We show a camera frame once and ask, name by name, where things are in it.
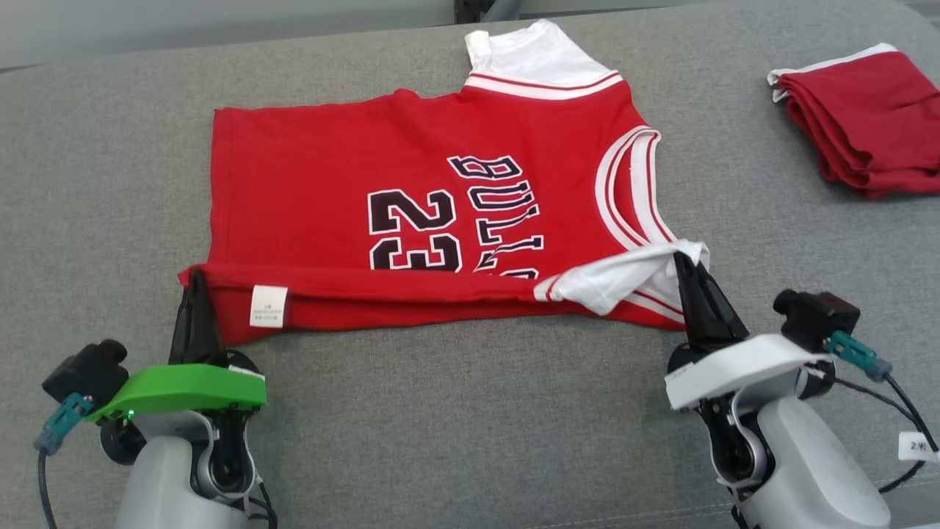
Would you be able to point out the red shorts white stripe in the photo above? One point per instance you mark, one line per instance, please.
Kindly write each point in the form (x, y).
(874, 125)

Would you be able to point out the perforated metal bracket plate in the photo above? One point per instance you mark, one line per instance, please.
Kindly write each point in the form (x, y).
(467, 9)

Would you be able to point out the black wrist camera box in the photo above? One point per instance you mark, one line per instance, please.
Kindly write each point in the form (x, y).
(84, 371)
(822, 316)

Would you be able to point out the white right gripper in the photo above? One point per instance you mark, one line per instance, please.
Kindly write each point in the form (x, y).
(734, 367)

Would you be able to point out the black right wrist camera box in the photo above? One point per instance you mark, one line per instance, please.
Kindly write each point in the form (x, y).
(822, 316)

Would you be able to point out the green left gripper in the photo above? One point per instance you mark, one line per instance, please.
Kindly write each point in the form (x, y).
(183, 389)

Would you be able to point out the red white basketball jersey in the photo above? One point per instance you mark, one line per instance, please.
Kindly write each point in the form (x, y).
(308, 184)

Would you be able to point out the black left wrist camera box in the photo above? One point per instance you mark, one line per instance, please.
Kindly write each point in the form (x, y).
(84, 371)

